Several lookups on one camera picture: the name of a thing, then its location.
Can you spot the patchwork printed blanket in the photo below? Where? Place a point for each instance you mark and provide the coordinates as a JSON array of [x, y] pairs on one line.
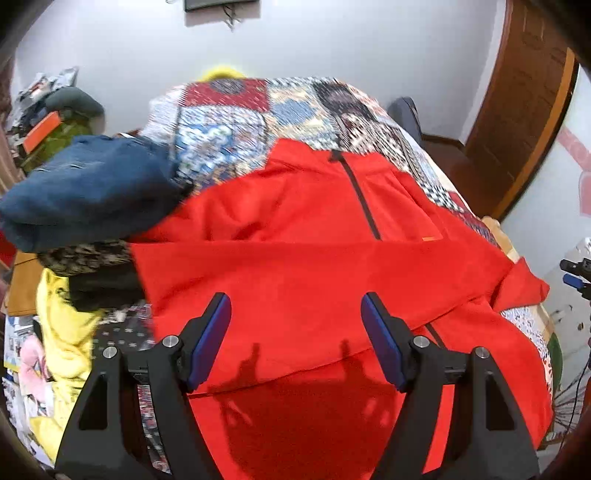
[[221, 134]]

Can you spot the yellow cloth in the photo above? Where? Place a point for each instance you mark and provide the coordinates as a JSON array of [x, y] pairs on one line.
[[69, 341]]

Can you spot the black cloth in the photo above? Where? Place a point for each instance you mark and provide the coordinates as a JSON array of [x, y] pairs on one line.
[[106, 290]]

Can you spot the beige bed sheet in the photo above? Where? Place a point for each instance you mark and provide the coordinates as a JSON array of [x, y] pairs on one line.
[[496, 230]]

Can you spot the dark green cushion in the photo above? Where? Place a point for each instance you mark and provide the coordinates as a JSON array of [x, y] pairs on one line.
[[74, 99]]

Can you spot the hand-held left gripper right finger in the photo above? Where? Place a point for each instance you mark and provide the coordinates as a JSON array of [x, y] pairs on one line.
[[383, 339]]

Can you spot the grey backpack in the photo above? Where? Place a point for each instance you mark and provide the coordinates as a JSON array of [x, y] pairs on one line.
[[406, 115]]

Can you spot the mustard brown cloth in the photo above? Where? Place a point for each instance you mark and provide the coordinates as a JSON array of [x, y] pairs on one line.
[[25, 286]]

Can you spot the green cloth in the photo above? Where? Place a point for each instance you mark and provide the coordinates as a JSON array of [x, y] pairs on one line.
[[69, 134]]

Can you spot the cartoon printed sheet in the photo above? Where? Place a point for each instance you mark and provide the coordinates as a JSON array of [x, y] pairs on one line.
[[23, 369]]

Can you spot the blue denim jeans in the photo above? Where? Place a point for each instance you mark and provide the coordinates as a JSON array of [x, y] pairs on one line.
[[87, 194]]

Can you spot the orange box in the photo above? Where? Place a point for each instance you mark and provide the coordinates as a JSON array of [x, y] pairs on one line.
[[41, 131]]

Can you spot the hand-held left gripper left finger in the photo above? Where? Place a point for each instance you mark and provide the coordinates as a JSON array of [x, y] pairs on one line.
[[210, 344]]

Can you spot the red jacket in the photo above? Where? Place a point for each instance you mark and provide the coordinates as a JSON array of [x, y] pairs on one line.
[[300, 258]]

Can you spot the yellow pillow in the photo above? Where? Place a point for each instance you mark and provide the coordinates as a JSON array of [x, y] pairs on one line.
[[221, 74]]

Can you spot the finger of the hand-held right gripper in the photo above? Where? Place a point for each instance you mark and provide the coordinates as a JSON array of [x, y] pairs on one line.
[[570, 266], [572, 281]]

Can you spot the dark patterned cloth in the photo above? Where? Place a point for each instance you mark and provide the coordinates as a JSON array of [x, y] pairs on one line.
[[83, 258]]

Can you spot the black wall-mounted screen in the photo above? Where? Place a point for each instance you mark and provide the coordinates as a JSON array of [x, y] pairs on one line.
[[203, 3]]

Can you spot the pile of printed packets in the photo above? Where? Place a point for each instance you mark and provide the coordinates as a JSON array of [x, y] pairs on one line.
[[41, 85]]

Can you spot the pink wall sticker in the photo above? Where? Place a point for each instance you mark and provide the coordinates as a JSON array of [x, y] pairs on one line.
[[575, 145]]

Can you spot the wooden door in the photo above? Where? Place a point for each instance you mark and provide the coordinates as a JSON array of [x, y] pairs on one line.
[[517, 92]]

